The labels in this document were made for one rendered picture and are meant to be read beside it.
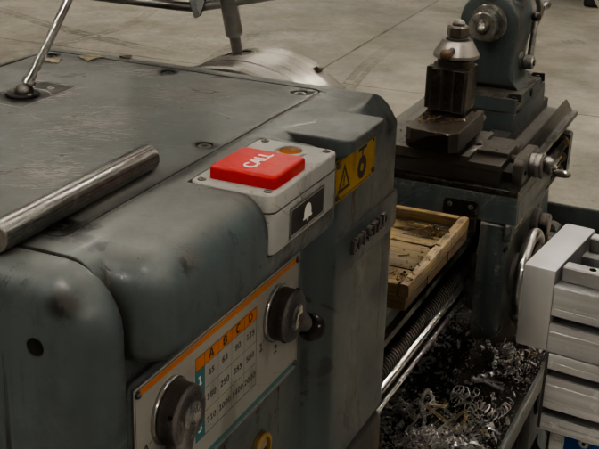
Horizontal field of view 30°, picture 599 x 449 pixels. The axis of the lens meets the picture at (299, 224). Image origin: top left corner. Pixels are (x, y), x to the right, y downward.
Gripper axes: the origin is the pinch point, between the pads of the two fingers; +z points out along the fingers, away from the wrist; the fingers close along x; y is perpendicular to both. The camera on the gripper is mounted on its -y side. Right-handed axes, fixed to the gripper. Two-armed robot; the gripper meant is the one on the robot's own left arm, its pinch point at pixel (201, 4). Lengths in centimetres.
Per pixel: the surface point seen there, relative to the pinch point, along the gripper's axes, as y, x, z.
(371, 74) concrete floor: 5, -493, 99
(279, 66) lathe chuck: -9.1, 4.7, 8.1
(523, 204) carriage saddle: -41, -47, 45
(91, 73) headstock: 9.2, 21.7, 3.5
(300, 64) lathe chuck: -11.4, 1.6, 8.7
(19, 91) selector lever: 13.6, 32.4, 2.8
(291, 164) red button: -15, 52, 9
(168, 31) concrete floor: 136, -578, 70
